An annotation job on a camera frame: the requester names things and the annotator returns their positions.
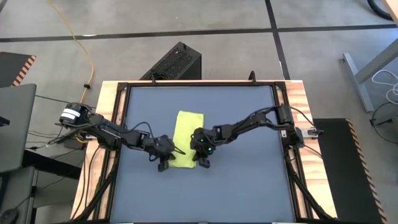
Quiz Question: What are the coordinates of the black cable bundle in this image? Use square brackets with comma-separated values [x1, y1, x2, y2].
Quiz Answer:
[73, 146, 121, 222]

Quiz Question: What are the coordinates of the grey side desk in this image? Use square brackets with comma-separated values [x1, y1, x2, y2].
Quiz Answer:
[0, 166, 40, 224]

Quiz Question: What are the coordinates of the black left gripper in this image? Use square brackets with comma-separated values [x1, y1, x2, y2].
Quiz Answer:
[145, 134, 178, 172]

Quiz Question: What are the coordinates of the grey power strip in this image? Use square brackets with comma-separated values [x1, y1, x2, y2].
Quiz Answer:
[303, 126, 324, 138]

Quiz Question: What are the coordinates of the black computer mouse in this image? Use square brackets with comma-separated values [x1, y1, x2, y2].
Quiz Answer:
[0, 208, 19, 224]

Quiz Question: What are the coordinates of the white cable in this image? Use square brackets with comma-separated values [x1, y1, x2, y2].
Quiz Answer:
[371, 70, 398, 105]

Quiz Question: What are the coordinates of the thick black hose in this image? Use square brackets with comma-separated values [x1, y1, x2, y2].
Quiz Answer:
[366, 0, 395, 22]

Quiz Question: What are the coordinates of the yellow cable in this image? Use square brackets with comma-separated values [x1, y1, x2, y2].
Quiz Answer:
[48, 0, 95, 104]

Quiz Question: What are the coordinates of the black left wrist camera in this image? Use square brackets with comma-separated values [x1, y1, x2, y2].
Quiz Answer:
[154, 141, 171, 158]

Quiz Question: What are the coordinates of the light wooden table board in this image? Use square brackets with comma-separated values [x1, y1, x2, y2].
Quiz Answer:
[70, 80, 339, 222]

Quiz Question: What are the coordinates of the black cable conduit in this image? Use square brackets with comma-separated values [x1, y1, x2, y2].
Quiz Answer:
[284, 155, 335, 222]

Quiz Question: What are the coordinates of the long black hazard-striped mat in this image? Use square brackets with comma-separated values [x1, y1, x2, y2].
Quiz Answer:
[312, 118, 388, 224]

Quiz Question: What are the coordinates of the small black hazard-striped mat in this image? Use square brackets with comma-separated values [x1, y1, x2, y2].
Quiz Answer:
[0, 52, 37, 88]

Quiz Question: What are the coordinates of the black computer tower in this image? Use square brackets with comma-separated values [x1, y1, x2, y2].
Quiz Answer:
[139, 41, 203, 81]

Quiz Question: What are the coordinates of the grey monitor back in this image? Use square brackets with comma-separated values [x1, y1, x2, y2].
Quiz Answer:
[0, 83, 37, 174]

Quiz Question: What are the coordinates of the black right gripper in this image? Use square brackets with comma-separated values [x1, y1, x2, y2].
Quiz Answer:
[189, 126, 220, 169]

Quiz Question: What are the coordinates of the grey metal desk leg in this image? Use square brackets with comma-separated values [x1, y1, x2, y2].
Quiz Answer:
[343, 39, 398, 113]

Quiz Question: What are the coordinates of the lime green towel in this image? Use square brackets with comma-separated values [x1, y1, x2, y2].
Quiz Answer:
[167, 110, 205, 169]

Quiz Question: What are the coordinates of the wooden desk corner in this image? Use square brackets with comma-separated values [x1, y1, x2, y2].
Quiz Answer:
[384, 0, 398, 23]

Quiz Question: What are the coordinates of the black table frame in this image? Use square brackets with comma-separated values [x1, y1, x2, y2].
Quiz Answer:
[104, 81, 312, 224]

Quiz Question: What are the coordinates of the black side desk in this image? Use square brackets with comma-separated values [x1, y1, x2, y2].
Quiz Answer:
[23, 148, 83, 181]

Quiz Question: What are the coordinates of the thin black floor cable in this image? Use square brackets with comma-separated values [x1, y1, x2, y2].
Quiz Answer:
[369, 101, 398, 147]

